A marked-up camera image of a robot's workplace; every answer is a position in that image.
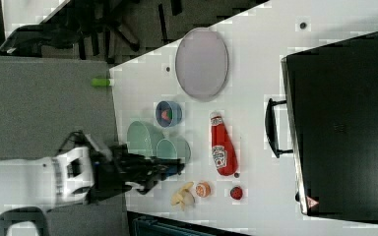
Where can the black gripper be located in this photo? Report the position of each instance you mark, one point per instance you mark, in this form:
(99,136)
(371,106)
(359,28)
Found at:
(112,175)

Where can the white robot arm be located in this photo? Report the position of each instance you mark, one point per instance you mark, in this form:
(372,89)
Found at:
(78,175)

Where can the small green cup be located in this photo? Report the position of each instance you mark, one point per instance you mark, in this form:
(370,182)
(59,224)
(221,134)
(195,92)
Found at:
(174,148)

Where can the large green bowl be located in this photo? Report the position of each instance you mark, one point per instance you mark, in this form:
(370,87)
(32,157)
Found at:
(143,138)

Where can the orange toy fruit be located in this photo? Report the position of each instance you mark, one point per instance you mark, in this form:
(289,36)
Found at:
(203,189)

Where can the blue bowl with toys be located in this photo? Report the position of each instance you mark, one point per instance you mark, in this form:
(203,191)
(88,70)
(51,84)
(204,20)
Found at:
(168,114)

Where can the red ketchup bottle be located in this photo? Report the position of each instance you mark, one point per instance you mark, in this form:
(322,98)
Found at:
(223,152)

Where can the red toy tomato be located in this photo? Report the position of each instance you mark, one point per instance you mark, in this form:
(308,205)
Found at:
(236,193)

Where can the green marker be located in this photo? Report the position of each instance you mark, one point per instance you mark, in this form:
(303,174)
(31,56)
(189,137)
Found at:
(100,83)

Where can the purple oval plate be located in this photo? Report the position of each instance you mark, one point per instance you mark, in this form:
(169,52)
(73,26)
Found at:
(201,63)

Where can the black office chair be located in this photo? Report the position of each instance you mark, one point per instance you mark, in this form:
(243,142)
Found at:
(61,23)

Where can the black chair frame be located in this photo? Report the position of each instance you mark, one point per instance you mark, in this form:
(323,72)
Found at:
(30,214)

